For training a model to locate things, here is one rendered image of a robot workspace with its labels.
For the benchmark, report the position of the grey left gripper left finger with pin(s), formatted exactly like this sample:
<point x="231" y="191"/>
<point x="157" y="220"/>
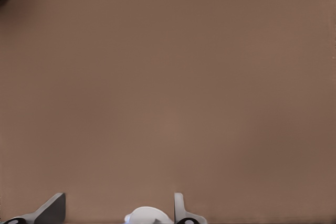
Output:
<point x="50" y="209"/>

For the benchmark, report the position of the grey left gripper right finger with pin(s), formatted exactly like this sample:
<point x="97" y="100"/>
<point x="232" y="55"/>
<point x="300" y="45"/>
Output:
<point x="181" y="209"/>

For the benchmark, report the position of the white IKEA cup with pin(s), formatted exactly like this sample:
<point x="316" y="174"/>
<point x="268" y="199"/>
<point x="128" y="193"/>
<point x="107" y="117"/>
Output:
<point x="147" y="215"/>

